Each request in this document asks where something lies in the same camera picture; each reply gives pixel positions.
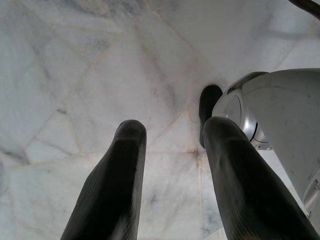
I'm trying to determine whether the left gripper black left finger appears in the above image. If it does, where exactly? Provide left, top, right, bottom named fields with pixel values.
left=60, top=119, right=148, bottom=240

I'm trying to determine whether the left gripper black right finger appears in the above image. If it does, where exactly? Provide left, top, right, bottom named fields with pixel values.
left=202, top=116, right=320, bottom=240

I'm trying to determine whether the black robot left foot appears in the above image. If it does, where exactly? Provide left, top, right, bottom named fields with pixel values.
left=199, top=84, right=224, bottom=148

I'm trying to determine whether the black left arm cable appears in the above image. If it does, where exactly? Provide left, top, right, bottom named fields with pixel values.
left=287, top=0, right=320, bottom=17

